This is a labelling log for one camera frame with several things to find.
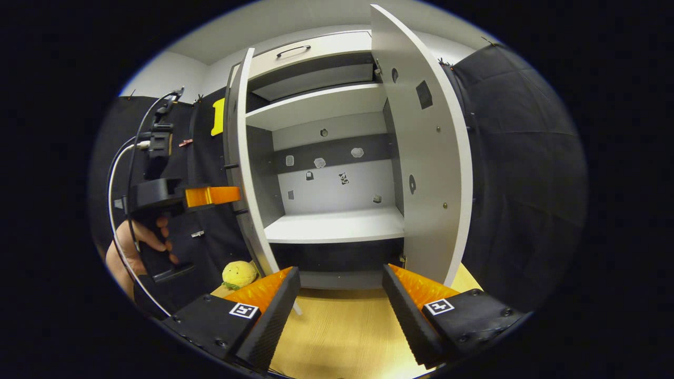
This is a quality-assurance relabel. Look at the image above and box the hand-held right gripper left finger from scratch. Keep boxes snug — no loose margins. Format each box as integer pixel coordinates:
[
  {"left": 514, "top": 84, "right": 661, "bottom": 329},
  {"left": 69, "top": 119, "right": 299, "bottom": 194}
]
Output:
[{"left": 161, "top": 266, "right": 302, "bottom": 373}]

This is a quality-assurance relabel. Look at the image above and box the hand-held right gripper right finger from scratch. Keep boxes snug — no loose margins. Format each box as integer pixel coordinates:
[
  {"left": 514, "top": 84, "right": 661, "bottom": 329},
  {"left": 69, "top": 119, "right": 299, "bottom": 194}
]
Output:
[{"left": 382, "top": 263, "right": 527, "bottom": 369}]

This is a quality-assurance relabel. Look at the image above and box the beige cabinet door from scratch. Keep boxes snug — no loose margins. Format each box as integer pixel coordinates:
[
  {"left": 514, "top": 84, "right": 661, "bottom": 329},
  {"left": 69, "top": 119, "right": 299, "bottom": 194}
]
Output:
[
  {"left": 224, "top": 47, "right": 281, "bottom": 277},
  {"left": 370, "top": 4, "right": 473, "bottom": 287}
]

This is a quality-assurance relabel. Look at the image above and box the beige double-door shoe cabinet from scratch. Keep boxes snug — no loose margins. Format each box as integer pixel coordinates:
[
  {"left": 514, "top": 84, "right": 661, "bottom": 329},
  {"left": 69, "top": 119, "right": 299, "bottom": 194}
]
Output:
[{"left": 224, "top": 31, "right": 474, "bottom": 291}]

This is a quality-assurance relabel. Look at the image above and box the white cabinet shelf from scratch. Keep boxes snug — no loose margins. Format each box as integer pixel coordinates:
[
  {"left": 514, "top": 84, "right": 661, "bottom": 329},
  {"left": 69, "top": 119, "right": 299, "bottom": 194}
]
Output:
[
  {"left": 263, "top": 206, "right": 405, "bottom": 244},
  {"left": 245, "top": 83, "right": 388, "bottom": 131}
]

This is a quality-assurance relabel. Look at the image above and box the beige cabinet drawer front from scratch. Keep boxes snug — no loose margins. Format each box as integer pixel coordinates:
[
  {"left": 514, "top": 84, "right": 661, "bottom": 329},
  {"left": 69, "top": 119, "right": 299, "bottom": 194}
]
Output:
[{"left": 247, "top": 31, "right": 373, "bottom": 79}]

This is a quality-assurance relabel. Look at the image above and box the black backdrop cloth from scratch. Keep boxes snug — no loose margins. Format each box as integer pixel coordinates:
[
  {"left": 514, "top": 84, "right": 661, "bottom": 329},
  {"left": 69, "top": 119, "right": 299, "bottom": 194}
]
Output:
[
  {"left": 442, "top": 42, "right": 588, "bottom": 311},
  {"left": 90, "top": 87, "right": 253, "bottom": 316}
]

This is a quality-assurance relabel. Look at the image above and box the yellow plush toy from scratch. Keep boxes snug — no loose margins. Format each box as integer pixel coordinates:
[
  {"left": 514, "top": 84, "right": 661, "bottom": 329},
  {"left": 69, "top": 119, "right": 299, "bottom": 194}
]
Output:
[{"left": 222, "top": 261, "right": 259, "bottom": 290}]

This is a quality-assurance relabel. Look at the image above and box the black cable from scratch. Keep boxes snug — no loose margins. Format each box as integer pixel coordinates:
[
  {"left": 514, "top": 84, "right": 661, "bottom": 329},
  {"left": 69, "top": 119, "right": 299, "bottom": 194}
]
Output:
[{"left": 124, "top": 89, "right": 185, "bottom": 253}]

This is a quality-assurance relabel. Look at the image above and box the black left door handle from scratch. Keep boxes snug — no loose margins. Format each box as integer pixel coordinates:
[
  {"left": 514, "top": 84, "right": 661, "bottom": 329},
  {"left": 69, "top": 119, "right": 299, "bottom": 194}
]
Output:
[{"left": 223, "top": 163, "right": 248, "bottom": 215}]

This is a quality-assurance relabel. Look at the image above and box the white cable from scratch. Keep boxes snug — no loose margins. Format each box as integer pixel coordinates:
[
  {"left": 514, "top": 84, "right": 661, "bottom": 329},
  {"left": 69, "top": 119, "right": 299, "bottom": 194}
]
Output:
[{"left": 107, "top": 141, "right": 172, "bottom": 317}]

